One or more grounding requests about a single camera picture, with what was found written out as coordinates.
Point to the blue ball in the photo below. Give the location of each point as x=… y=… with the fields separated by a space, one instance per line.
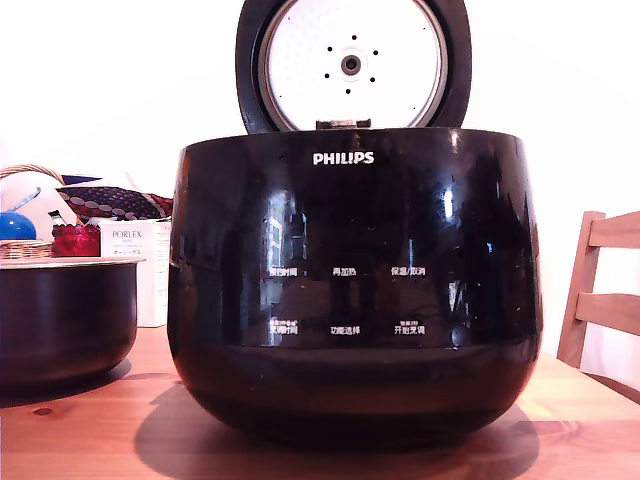
x=15 y=227

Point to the black inner cooking pot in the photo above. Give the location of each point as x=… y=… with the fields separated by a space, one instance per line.
x=65 y=320

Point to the wicker basket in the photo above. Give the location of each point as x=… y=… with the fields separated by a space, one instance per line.
x=22 y=250

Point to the white Porlex box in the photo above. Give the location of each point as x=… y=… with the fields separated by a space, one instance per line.
x=127 y=280

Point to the white round bag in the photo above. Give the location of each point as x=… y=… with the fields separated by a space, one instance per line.
x=30 y=192

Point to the black Philips rice cooker body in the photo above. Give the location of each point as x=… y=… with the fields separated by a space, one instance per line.
x=350 y=225

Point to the black rice cooker lid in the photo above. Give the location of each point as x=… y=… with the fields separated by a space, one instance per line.
x=247 y=65

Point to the plain white box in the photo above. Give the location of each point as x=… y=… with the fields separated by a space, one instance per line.
x=161 y=270

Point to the red glass jar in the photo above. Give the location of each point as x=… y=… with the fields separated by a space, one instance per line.
x=75 y=242

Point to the wooden chair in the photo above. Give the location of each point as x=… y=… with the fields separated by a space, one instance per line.
x=582 y=290

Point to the dark dotted patterned cloth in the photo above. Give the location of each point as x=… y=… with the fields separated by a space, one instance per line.
x=115 y=201

